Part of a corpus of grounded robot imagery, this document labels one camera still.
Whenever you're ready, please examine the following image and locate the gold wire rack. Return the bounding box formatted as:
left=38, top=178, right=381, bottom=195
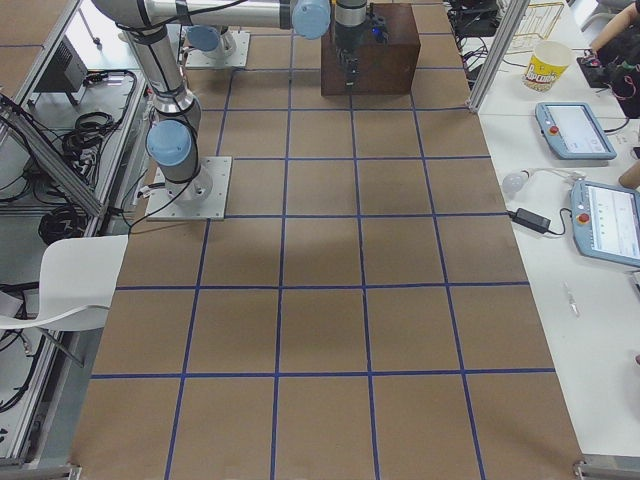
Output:
left=507, top=1, right=565, bottom=54

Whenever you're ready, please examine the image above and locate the popcorn paper bucket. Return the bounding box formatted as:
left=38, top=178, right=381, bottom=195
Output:
left=523, top=40, right=574, bottom=92

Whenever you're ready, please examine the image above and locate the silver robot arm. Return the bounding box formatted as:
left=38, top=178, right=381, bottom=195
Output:
left=186, top=25, right=236, bottom=58
left=94, top=0, right=386, bottom=138

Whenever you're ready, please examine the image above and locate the white light bulb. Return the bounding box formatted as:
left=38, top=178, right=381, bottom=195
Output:
left=501, top=170, right=531, bottom=197

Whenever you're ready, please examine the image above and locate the black power adapter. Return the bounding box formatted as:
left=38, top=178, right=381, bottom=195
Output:
left=508, top=208, right=550, bottom=234

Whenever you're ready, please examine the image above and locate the teach pendant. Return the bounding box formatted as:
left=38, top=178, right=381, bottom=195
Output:
left=570, top=180, right=639, bottom=267
left=534, top=102, right=617, bottom=161

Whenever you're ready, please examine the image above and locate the white plastic chair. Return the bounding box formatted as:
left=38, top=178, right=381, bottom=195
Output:
left=1, top=235, right=128, bottom=332

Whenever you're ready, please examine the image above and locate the black electronics box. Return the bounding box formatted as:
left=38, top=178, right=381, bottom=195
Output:
left=34, top=36, right=88, bottom=93

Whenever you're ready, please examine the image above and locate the aluminium frame post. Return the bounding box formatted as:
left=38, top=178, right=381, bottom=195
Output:
left=467, top=0, right=530, bottom=113

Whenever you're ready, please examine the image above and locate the lower teach pendant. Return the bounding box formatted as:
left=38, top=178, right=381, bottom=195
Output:
left=570, top=180, right=639, bottom=267

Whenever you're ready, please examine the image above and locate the dark wooden drawer box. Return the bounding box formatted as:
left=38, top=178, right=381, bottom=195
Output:
left=321, top=1, right=421, bottom=96

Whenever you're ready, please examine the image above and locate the upper teach pendant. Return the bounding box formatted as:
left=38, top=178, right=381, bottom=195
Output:
left=534, top=102, right=617, bottom=161

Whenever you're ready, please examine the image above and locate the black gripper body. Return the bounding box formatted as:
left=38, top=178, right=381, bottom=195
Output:
left=334, top=0, right=388, bottom=54

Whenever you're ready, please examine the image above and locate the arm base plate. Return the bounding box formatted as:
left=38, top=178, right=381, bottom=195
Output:
left=185, top=27, right=250, bottom=69
left=145, top=156, right=232, bottom=221

